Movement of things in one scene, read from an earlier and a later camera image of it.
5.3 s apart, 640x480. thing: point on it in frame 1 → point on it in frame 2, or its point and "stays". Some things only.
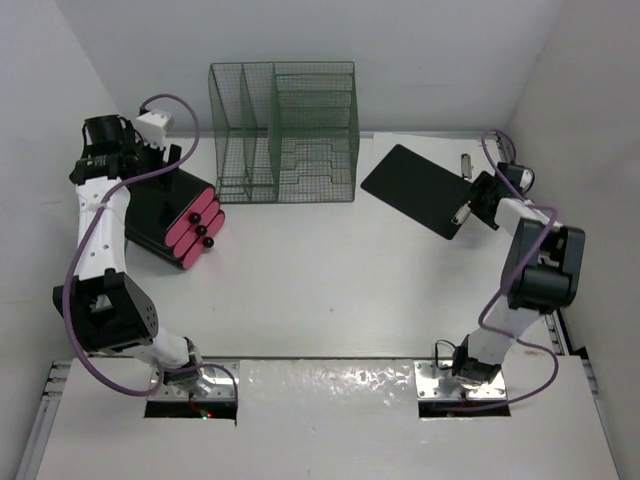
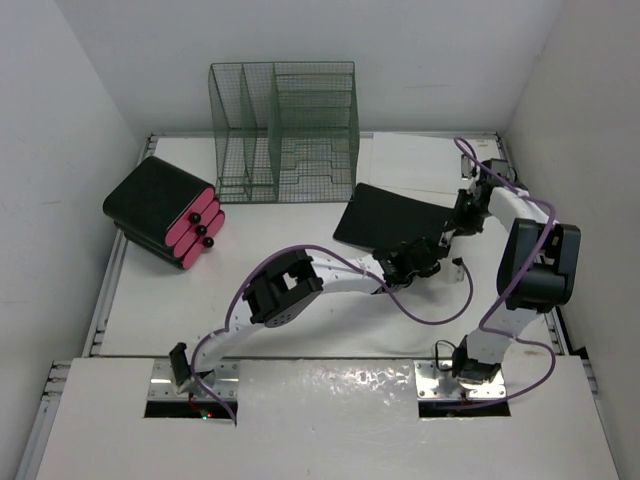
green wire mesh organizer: [285, 132] stays
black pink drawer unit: [176, 213] stays
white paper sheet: [445, 151] stays
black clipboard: [422, 189] → [379, 218]
